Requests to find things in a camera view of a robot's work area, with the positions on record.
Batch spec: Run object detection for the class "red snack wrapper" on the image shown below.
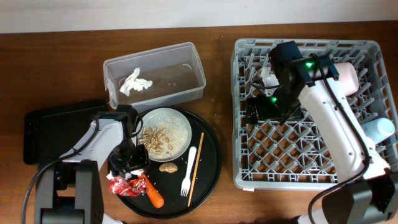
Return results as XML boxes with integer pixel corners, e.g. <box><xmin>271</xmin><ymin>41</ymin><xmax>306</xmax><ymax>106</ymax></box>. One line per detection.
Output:
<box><xmin>109</xmin><ymin>177</ymin><xmax>147</xmax><ymax>197</ymax></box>

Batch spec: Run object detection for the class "pink bowl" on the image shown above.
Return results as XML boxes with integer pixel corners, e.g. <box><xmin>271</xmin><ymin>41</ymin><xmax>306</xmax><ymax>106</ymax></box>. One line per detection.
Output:
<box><xmin>335</xmin><ymin>62</ymin><xmax>359</xmax><ymax>96</ymax></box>

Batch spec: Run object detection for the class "white tissue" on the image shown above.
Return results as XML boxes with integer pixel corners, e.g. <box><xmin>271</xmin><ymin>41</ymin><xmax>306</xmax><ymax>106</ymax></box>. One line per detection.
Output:
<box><xmin>106</xmin><ymin>169</ymin><xmax>144</xmax><ymax>180</ymax></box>
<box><xmin>119</xmin><ymin>67</ymin><xmax>153</xmax><ymax>96</ymax></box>

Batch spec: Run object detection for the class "white cup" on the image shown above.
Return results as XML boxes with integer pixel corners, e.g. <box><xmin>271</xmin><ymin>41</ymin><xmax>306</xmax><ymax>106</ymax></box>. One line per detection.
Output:
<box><xmin>361</xmin><ymin>118</ymin><xmax>395</xmax><ymax>144</ymax></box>

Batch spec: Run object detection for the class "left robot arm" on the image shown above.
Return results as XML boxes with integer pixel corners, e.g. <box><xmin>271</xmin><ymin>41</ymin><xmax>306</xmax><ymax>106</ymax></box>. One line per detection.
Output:
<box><xmin>21</xmin><ymin>105</ymin><xmax>150</xmax><ymax>223</ymax></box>

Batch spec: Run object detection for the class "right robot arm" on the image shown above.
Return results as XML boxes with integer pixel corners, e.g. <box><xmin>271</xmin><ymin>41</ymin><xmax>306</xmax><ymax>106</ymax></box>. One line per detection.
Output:
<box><xmin>246</xmin><ymin>53</ymin><xmax>397</xmax><ymax>223</ymax></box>

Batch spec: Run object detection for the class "grey dishwasher rack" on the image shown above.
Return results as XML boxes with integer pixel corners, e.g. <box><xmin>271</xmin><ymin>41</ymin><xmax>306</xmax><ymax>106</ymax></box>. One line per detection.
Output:
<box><xmin>231</xmin><ymin>39</ymin><xmax>397</xmax><ymax>190</ymax></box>

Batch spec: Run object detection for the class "walnut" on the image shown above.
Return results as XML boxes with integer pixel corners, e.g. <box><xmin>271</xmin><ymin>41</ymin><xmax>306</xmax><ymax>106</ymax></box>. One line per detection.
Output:
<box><xmin>159</xmin><ymin>162</ymin><xmax>178</xmax><ymax>173</ymax></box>

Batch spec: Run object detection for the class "grey plate with food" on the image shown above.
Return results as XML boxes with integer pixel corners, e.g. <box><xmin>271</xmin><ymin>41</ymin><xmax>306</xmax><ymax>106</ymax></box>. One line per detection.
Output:
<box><xmin>137</xmin><ymin>108</ymin><xmax>192</xmax><ymax>162</ymax></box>

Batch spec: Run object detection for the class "orange carrot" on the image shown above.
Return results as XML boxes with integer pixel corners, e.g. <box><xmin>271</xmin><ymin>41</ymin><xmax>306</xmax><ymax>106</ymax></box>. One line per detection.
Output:
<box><xmin>139</xmin><ymin>173</ymin><xmax>164</xmax><ymax>208</ymax></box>

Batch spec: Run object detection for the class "round black tray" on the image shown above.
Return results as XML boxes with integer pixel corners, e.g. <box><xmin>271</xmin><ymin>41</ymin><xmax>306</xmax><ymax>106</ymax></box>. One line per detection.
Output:
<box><xmin>118</xmin><ymin>109</ymin><xmax>222</xmax><ymax>220</ymax></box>

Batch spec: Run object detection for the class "white plastic fork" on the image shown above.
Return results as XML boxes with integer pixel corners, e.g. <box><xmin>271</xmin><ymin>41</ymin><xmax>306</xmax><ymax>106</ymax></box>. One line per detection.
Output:
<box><xmin>181</xmin><ymin>146</ymin><xmax>197</xmax><ymax>197</ymax></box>

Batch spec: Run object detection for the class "wooden chopstick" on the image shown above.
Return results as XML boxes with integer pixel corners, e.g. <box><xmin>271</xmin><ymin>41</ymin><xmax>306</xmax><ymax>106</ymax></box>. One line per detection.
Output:
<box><xmin>187</xmin><ymin>133</ymin><xmax>205</xmax><ymax>208</ymax></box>

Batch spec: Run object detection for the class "black rectangular tray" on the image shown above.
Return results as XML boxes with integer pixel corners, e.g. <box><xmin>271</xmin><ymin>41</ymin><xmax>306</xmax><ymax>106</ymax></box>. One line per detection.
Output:
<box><xmin>23</xmin><ymin>100</ymin><xmax>108</xmax><ymax>165</ymax></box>

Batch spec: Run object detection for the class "clear plastic bin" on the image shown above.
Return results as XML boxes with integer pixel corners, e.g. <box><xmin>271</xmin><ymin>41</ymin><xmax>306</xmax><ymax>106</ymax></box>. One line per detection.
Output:
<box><xmin>103</xmin><ymin>42</ymin><xmax>206</xmax><ymax>112</ymax></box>

